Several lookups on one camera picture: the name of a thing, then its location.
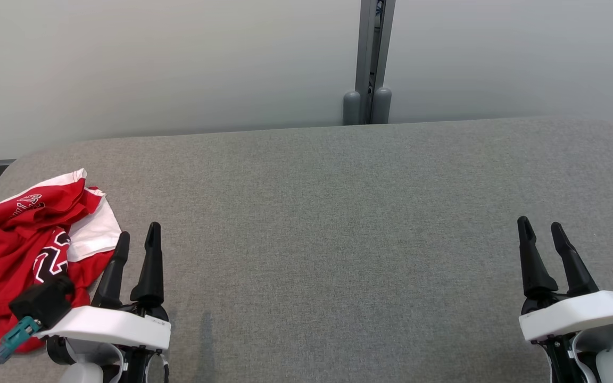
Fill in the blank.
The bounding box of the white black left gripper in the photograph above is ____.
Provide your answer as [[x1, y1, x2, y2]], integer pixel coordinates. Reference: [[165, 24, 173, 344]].
[[35, 222, 172, 383]]

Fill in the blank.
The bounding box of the grey cylindrical partition foot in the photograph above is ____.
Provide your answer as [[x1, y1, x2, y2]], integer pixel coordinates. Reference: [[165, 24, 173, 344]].
[[373, 87, 393, 124], [343, 90, 362, 126]]

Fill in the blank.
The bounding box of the teal cable connector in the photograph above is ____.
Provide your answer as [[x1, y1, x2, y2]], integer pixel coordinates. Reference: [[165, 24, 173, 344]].
[[0, 316, 42, 365]]

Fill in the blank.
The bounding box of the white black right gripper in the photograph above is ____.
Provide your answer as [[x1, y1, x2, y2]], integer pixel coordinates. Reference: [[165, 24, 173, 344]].
[[517, 215, 613, 383]]

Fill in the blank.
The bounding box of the red white basketball jersey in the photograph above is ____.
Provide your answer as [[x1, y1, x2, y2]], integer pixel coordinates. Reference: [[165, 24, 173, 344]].
[[0, 169, 122, 355]]

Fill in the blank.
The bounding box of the grey metal partition post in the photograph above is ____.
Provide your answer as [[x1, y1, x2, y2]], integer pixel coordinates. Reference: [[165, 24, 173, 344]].
[[354, 0, 396, 124]]

